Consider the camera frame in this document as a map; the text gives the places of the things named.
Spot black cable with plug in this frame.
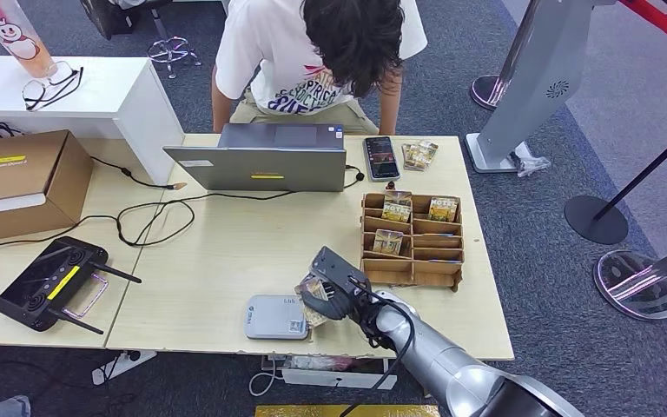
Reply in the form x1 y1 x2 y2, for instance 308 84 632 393
90 156 188 192

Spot white cable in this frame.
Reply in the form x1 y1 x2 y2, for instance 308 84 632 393
248 352 287 398

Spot wooden card organizer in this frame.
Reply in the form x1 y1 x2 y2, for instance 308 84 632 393
356 192 465 292

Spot chrome base stanchion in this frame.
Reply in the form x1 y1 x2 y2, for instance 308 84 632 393
592 236 667 321

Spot white counter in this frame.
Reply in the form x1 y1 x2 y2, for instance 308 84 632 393
0 56 186 187

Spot snowman print cup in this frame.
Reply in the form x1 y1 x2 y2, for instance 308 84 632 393
0 0 60 80

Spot clear plastic bag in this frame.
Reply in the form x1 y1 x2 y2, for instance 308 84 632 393
508 150 552 178

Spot gold floor tape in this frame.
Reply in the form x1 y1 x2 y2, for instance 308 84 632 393
254 405 441 417

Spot brown cardboard box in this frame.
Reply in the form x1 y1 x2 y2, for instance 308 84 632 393
0 129 96 242

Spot silver kiosk stand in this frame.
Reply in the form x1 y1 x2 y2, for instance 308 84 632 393
464 0 619 175

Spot black earphone cable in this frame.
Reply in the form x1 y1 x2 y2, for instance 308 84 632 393
343 165 367 190

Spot black smartphone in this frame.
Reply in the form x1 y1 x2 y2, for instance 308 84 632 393
363 136 401 183

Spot white box under table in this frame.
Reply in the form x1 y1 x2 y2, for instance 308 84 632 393
281 367 398 391

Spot black remote controller with antennas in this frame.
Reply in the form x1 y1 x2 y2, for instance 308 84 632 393
0 235 142 335

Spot black-framed glasses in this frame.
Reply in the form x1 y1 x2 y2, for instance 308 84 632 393
21 62 85 112

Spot black office chair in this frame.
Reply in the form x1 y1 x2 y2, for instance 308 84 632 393
79 0 176 42

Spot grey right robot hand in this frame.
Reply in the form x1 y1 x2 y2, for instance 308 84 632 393
300 281 372 325

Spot grey laptop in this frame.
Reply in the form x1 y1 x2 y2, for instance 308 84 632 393
162 123 347 194

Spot person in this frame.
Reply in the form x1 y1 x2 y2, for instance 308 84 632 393
211 0 428 136

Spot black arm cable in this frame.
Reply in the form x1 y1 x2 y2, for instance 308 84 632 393
339 275 418 417

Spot dark round stanchion base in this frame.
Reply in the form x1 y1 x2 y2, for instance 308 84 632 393
470 75 510 112

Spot stack of gold cards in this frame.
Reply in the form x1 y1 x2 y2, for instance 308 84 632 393
401 141 439 173

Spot grey card reader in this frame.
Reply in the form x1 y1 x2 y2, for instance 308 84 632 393
244 295 312 341

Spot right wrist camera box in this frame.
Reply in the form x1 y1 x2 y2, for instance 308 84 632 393
309 246 372 301

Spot black stanchion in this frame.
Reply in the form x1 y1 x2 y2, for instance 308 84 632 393
564 116 667 247

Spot gold patterned ID card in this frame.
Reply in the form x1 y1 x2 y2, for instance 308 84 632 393
294 273 334 329

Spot white power strip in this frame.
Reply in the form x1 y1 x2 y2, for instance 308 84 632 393
91 349 158 387

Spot chrome stool base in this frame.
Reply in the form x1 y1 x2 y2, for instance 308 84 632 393
147 8 202 81

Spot black looped cable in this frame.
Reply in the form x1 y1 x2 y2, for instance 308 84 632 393
0 191 299 249

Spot gold hotel key card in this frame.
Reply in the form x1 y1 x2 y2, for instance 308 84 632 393
380 190 413 224
427 197 460 223
372 228 405 256

